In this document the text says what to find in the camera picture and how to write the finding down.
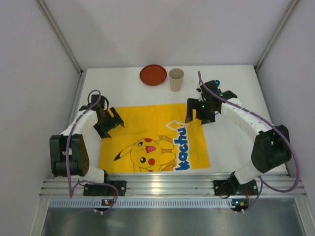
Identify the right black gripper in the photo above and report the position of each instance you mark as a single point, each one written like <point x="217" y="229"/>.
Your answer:
<point x="200" y="112"/>

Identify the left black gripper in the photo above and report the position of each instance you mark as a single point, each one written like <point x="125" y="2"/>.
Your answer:
<point x="108" y="123"/>

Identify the yellow Pikachu cloth placemat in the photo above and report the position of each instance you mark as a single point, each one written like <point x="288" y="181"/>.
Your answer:
<point x="154" y="138"/>

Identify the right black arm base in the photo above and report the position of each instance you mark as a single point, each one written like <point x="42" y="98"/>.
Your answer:
<point x="225" y="188"/>

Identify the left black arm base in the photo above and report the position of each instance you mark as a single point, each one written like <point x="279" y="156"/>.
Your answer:
<point x="101" y="190"/>

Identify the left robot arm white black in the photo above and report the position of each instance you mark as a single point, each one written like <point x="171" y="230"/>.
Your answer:
<point x="72" y="151"/>

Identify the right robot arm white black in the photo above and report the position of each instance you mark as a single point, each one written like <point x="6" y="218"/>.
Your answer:
<point x="270" y="143"/>

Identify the beige paper cup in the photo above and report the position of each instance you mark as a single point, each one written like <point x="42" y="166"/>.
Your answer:
<point x="176" y="76"/>

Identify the red round plate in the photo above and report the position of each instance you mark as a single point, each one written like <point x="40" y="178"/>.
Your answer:
<point x="153" y="75"/>

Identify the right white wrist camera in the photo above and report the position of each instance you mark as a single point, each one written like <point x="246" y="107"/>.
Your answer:
<point x="200" y="94"/>

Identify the perforated metal cable duct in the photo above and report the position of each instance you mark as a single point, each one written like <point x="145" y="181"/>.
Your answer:
<point x="123" y="202"/>

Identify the right aluminium frame post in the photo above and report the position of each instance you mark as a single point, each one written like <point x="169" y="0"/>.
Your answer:
<point x="277" y="32"/>

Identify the aluminium frame post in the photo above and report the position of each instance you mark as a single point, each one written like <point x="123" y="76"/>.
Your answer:
<point x="277" y="32"/>
<point x="57" y="31"/>

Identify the left aluminium frame post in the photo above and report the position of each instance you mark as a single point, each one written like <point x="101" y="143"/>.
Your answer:
<point x="57" y="31"/>

